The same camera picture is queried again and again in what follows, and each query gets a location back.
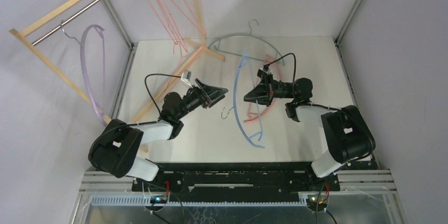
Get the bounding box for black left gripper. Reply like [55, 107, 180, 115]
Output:
[175, 79, 227, 120]

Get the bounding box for green plastic hanger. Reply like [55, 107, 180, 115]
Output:
[207, 19, 285, 66]

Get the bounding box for blue plastic hanger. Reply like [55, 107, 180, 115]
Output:
[226, 50, 265, 149]

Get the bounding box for pink notched hanger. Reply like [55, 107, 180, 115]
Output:
[146, 0, 189, 59]

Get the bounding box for purple plastic hanger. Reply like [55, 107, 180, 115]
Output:
[60, 22, 107, 126]

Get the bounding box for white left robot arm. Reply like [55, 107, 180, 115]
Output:
[88, 79, 228, 191]

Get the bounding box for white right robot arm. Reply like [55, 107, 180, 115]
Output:
[244, 70, 376, 190]

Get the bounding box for pink curved plastic hanger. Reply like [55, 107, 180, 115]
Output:
[243, 63, 282, 124]

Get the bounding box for metal rack hanging rod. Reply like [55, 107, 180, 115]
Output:
[21, 0, 104, 46]

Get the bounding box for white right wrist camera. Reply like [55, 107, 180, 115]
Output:
[260, 65, 272, 74]

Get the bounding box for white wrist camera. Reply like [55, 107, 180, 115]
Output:
[260, 65, 272, 74]
[181, 70, 192, 88]

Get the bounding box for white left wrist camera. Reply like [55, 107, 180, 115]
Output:
[181, 70, 192, 88]

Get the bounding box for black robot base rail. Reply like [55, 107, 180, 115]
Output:
[96, 161, 379, 204]

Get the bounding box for right aluminium frame post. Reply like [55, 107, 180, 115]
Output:
[334, 0, 365, 46]

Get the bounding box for aluminium frame post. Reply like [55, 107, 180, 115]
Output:
[334, 0, 365, 46]
[101, 0, 134, 50]

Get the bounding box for left aluminium frame post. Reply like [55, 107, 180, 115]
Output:
[101, 0, 134, 50]

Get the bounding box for wooden clothes rack frame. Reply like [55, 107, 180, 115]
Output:
[7, 0, 226, 154]

